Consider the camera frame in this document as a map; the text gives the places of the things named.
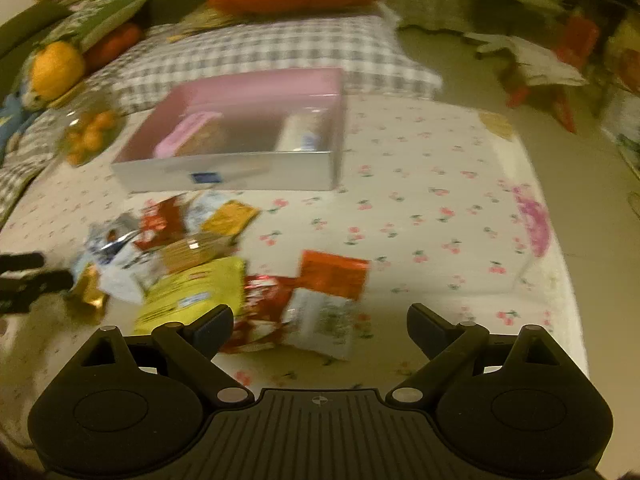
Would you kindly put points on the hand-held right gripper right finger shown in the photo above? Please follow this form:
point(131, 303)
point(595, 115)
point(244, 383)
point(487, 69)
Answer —
point(425, 329)

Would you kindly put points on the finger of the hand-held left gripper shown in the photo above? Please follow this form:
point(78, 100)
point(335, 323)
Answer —
point(45, 282)
point(22, 261)

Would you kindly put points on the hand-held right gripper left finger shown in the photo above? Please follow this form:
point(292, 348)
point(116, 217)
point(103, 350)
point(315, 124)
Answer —
point(215, 329)

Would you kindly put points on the large yellow snack packet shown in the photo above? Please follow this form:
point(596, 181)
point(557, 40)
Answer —
point(195, 292)

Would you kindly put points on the red snack packet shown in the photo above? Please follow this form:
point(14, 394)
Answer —
point(160, 220)
point(255, 310)

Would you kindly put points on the small gold brown packet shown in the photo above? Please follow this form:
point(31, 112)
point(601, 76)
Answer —
point(90, 292)

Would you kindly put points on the clear brown biscuit packet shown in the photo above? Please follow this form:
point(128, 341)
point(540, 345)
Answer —
point(197, 254)

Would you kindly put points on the silver foil snack packet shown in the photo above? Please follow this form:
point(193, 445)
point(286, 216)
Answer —
point(112, 240)

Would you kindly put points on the orange and white snack packet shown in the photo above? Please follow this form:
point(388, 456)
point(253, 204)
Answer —
point(330, 285)

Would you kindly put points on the gold orange snack packet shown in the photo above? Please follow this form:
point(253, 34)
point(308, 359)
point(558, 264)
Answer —
point(230, 217)

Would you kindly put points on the small silver white packet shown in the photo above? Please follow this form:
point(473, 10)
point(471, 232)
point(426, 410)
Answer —
point(202, 207)

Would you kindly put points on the pink cardboard box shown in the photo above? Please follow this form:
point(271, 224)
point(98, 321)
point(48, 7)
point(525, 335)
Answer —
point(225, 170)

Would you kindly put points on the grey checkered quilt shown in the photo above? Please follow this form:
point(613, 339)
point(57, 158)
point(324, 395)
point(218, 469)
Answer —
point(20, 170)

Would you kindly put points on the cherry print bedsheet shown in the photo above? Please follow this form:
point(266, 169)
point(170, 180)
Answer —
point(425, 200)

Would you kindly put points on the round glass jar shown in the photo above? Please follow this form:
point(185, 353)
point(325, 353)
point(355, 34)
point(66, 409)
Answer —
point(90, 132)

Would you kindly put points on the pile of small orange candies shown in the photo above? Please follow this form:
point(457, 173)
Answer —
point(92, 132)

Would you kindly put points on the blue plush toy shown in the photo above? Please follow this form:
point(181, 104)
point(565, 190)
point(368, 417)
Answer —
point(12, 115)

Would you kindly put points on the large orange fruit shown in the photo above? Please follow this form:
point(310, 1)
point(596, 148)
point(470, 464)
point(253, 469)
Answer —
point(56, 71)

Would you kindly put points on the pink wafer packet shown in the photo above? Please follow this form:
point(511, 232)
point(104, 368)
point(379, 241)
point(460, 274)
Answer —
point(182, 135)

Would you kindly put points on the white and blue snack packet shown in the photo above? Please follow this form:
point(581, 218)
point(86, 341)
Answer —
point(299, 132)

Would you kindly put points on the small red plush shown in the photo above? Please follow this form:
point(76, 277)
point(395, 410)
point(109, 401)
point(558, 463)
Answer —
point(112, 45)

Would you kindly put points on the dark green cushion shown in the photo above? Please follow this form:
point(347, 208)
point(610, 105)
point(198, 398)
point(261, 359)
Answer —
point(25, 25)

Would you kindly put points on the green pillow with white print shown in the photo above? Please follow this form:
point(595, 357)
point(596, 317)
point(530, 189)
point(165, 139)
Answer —
point(105, 17)

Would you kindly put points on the large grey checkered pillow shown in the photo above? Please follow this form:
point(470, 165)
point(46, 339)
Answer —
point(280, 50)

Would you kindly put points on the white and red sack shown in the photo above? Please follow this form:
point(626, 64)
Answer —
point(622, 120)

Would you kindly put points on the gold foil wrappers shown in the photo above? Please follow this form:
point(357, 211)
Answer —
point(200, 22)

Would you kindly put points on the red plastic chair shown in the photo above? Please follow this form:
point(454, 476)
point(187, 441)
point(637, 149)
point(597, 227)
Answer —
point(577, 42)

